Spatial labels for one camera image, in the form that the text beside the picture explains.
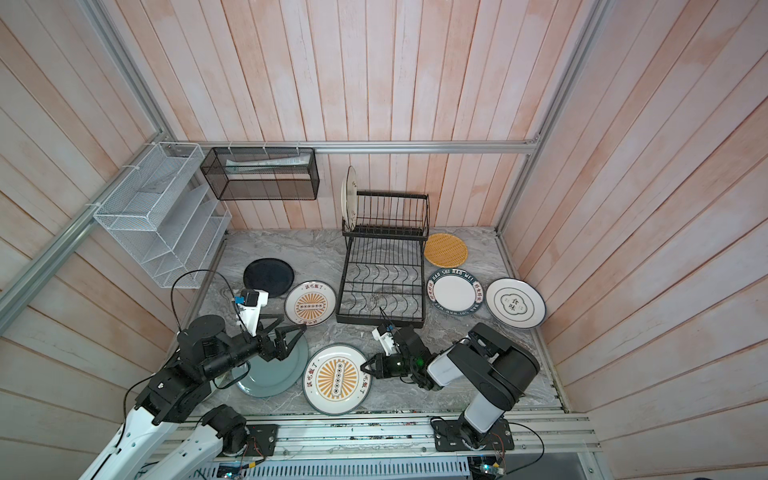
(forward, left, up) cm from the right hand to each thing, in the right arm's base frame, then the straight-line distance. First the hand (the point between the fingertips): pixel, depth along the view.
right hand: (363, 369), depth 85 cm
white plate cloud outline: (+23, -49, 0) cm, 54 cm away
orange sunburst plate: (+21, +19, +1) cm, 29 cm away
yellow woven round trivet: (+47, -29, -1) cm, 55 cm away
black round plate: (+31, +35, +3) cm, 47 cm away
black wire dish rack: (+34, -5, +1) cm, 34 cm away
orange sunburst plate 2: (-4, +8, +1) cm, 9 cm away
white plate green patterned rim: (+27, -30, 0) cm, 41 cm away
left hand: (+1, +15, +24) cm, 28 cm away
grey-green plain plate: (-4, +24, +5) cm, 25 cm away
